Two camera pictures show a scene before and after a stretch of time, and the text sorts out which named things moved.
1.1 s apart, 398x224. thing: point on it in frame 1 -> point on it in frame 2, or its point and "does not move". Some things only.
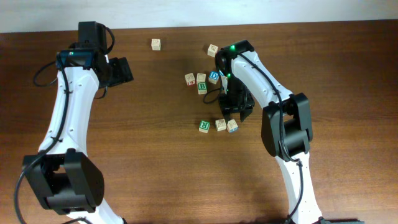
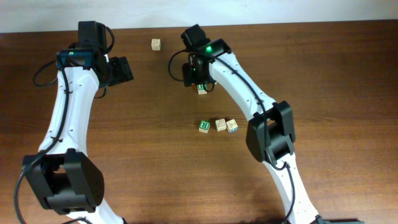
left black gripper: [123, 72] does not move
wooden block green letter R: [204, 126] does not move
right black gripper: [246, 107] -> [190, 76]
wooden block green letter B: [202, 88] does not move
